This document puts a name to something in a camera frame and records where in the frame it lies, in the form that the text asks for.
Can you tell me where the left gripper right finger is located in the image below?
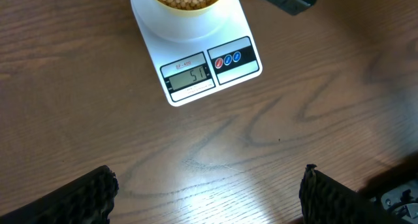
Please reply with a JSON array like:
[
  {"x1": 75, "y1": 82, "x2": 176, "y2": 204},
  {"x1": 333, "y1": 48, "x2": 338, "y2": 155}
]
[{"x1": 298, "y1": 164, "x2": 405, "y2": 224}]

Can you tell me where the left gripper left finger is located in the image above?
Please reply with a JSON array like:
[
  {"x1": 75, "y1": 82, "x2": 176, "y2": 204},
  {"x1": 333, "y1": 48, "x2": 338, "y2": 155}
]
[{"x1": 1, "y1": 165, "x2": 119, "y2": 224}]

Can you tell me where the white digital kitchen scale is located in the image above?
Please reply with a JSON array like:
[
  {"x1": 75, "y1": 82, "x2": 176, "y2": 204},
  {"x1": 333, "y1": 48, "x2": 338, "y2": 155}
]
[{"x1": 131, "y1": 0, "x2": 263, "y2": 106}]

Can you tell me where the yellow plastic bowl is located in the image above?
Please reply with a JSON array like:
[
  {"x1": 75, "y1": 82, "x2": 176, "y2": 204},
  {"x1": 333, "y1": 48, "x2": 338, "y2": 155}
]
[{"x1": 145, "y1": 0, "x2": 229, "y2": 18}]

